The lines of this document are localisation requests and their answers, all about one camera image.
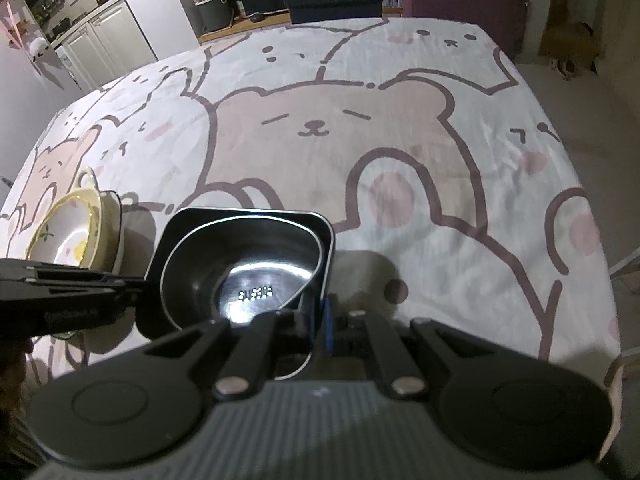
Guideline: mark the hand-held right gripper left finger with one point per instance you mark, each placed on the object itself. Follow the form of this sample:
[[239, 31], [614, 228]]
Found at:
[[292, 327]]

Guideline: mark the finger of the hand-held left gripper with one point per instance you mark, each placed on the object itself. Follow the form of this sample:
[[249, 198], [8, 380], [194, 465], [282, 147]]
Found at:
[[100, 284]]

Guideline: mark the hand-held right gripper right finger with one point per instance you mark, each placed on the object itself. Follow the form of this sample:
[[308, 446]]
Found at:
[[327, 330]]

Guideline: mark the square white bowl dark rim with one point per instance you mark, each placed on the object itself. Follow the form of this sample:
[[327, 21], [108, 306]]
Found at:
[[119, 250]]

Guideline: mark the round steel bowl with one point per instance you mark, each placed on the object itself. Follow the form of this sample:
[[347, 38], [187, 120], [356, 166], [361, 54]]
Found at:
[[260, 280]]

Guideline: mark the floral bowl yellow rim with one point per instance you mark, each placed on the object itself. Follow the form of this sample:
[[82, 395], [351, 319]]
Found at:
[[65, 230]]

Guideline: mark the deep steel rectangular container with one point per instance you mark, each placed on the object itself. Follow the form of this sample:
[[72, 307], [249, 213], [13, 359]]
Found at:
[[200, 225]]

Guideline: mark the bear print tablecloth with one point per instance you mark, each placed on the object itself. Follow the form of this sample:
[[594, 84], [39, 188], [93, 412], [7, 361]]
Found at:
[[400, 135]]

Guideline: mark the white kitchen cabinet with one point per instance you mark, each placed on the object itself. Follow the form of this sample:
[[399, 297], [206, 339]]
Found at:
[[105, 45]]

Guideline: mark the white fluffy object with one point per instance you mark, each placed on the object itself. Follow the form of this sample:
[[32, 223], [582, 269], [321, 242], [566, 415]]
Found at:
[[37, 46]]

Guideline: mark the grey bin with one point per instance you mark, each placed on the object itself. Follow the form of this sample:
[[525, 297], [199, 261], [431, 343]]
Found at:
[[215, 15]]

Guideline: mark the wooden bench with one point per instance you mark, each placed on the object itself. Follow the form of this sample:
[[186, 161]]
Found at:
[[260, 27]]

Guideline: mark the small black object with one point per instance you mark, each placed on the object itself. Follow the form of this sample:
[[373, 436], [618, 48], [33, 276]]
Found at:
[[256, 17]]

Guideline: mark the maroon board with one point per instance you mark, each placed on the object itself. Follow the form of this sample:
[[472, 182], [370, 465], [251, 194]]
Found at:
[[460, 5]]

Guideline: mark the brown cardboard box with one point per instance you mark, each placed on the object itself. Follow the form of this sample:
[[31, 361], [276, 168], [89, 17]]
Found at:
[[570, 45]]

